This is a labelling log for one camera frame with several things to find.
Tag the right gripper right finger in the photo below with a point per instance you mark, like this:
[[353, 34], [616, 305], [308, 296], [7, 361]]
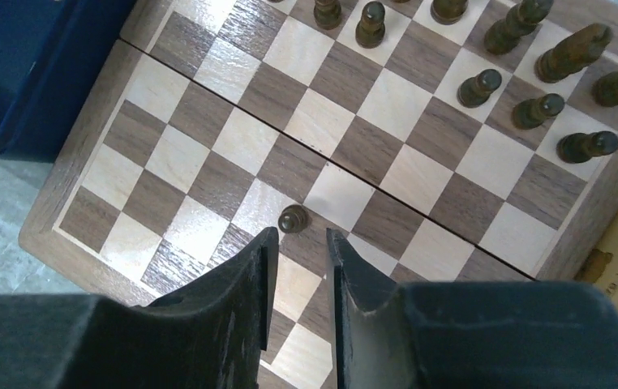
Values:
[[372, 347]]

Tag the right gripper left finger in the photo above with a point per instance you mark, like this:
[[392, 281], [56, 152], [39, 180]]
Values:
[[209, 333]]

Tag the dark brown chess pawn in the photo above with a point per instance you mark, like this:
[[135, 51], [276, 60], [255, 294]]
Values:
[[521, 20], [294, 219], [476, 90], [448, 12], [370, 29], [532, 113]]

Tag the wooden chess board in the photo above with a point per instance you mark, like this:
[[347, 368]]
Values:
[[210, 117]]

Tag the blue plastic tray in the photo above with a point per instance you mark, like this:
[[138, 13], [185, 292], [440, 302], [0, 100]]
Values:
[[51, 53]]

